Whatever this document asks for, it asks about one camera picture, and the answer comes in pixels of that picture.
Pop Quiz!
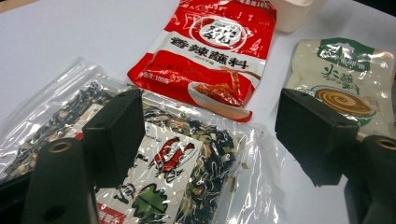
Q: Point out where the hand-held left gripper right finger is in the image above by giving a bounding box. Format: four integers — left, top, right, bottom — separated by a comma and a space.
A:
274, 88, 396, 224

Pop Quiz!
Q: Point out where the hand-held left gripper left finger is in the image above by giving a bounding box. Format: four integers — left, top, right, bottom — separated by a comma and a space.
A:
21, 88, 147, 224

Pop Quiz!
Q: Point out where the beige sesame sauce packet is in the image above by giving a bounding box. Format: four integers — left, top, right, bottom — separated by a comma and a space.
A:
285, 36, 396, 141

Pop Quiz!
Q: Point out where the clear dried seaweed packet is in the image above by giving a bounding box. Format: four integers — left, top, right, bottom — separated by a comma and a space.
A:
0, 56, 288, 224

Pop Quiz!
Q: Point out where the red dipping sauce packet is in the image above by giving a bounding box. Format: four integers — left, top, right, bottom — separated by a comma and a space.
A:
126, 0, 278, 123

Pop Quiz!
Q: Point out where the white plastic container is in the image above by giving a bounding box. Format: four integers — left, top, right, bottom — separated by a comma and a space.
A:
270, 0, 328, 34

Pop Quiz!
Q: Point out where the wooden strip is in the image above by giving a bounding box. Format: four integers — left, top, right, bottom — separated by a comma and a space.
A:
0, 0, 38, 14

